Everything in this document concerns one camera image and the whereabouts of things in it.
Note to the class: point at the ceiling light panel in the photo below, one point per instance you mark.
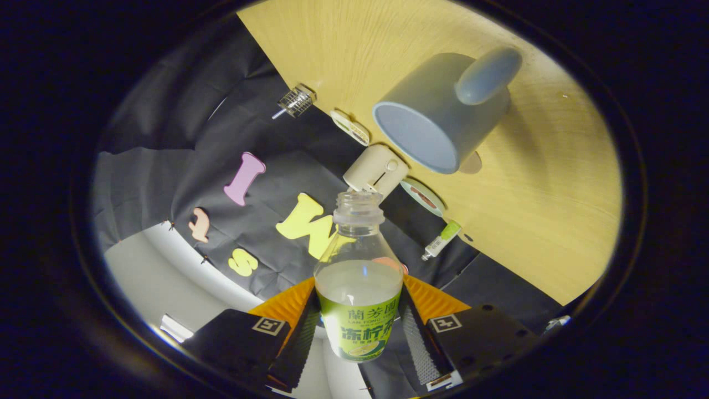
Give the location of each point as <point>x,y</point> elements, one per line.
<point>176,328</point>

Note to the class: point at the white toaster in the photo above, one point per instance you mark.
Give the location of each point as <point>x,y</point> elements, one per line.
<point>371,169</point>

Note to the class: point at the round brown coaster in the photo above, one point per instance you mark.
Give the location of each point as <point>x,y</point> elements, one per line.
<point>472,165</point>

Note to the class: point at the small white green bottle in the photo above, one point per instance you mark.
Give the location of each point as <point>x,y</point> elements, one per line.
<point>441,240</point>

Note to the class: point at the clear juice bottle green label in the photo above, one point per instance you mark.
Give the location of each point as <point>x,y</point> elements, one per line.
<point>357,293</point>

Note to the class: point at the white straw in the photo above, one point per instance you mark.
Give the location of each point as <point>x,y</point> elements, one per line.
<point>278,114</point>

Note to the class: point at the brown meat slice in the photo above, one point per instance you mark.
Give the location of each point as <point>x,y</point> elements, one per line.
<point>424,198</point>

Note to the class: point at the pale blue cup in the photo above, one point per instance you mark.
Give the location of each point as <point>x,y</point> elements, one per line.
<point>443,111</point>

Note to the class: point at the pale green plate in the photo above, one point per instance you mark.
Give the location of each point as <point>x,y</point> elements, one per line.
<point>407,187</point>

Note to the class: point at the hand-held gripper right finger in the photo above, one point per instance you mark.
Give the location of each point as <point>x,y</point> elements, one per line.
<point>421,343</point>

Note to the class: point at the wooden table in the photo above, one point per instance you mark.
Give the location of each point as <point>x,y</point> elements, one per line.
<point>554,194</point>

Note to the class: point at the white divided condiment dish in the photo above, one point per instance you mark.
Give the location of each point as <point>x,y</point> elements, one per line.
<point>350,127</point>

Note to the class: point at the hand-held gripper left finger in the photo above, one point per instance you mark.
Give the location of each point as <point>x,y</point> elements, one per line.
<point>302,349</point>

